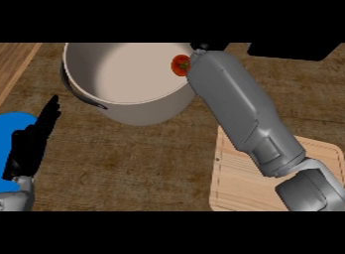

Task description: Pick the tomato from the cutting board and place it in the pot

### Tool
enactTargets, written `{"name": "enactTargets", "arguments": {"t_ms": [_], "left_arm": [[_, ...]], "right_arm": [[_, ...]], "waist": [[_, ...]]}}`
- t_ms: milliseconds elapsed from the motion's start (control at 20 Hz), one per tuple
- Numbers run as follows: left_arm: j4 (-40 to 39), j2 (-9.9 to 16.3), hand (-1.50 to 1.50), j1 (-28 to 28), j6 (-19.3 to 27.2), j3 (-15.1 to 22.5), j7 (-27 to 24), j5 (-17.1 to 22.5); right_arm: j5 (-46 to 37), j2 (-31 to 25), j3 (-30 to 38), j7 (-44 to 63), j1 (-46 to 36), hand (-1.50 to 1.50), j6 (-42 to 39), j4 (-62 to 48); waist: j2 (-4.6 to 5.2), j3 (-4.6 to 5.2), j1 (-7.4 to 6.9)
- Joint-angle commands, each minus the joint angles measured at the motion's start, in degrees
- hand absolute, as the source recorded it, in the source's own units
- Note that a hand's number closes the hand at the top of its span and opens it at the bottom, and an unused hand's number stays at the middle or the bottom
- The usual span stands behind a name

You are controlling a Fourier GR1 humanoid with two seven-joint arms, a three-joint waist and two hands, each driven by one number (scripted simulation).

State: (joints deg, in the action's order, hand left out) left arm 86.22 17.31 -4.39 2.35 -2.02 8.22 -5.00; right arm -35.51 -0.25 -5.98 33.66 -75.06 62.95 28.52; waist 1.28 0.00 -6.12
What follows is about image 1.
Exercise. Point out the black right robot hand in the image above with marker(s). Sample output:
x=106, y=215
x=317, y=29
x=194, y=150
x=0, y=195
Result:
x=206, y=45

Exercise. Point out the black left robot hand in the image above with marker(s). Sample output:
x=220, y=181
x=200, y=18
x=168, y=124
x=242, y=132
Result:
x=31, y=145

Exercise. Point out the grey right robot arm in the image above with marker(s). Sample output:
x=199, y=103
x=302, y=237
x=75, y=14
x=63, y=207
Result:
x=248, y=122

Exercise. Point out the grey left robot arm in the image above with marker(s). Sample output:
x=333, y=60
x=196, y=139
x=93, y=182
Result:
x=11, y=198

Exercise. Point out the red tomato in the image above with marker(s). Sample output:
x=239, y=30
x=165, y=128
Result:
x=180, y=64

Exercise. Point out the light wooden board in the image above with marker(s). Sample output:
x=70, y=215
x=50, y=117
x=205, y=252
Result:
x=4, y=69

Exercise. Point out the pale wooden cutting board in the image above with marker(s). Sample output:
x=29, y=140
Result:
x=243, y=185

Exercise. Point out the blue plate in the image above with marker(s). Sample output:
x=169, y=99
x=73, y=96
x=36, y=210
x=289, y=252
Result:
x=0, y=149

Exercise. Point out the black appliance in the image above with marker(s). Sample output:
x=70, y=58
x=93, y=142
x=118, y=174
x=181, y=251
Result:
x=292, y=49

